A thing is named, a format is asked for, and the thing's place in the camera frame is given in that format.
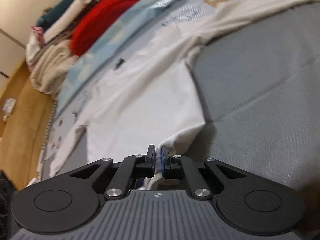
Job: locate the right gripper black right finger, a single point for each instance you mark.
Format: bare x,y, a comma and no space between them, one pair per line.
247,202

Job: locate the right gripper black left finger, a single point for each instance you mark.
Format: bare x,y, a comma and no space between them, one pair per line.
70,200

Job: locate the white long-sleeve shirt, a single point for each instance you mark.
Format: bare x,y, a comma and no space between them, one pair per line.
150,99

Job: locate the white black-trimmed folded clothes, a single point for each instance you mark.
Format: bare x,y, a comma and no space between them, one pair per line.
39,38

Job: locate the white tissue pack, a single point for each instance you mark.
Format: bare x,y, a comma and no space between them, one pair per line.
9,105

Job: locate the grey deer-print bed cover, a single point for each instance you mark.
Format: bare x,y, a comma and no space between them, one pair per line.
262,84

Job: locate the cream folded blanket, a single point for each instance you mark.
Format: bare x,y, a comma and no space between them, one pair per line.
49,64

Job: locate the red folded blanket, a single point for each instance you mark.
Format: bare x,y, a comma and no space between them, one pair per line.
96,22

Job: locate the wooden bed frame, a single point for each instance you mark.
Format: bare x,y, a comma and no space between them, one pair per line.
23,131

